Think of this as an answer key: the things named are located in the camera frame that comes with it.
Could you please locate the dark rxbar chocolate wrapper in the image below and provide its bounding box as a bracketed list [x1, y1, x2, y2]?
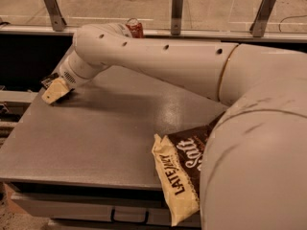
[40, 73, 59, 89]

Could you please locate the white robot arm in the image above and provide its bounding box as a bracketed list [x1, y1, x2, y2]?
[43, 24, 307, 230]

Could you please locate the brown sea salt chip bag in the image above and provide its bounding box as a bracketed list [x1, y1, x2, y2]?
[152, 113, 224, 226]

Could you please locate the red soda can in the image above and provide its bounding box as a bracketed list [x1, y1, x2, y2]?
[126, 18, 144, 38]

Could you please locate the grey table drawer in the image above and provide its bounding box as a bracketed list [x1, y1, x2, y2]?
[10, 191, 202, 230]

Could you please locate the left metal bracket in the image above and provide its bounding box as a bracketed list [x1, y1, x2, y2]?
[43, 0, 66, 32]

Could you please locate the black drawer handle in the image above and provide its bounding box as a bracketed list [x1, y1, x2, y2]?
[110, 208, 150, 224]

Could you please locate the right metal bracket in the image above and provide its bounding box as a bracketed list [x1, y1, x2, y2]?
[249, 0, 276, 37]

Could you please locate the black cable on floor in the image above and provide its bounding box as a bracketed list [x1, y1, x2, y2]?
[277, 13, 307, 33]

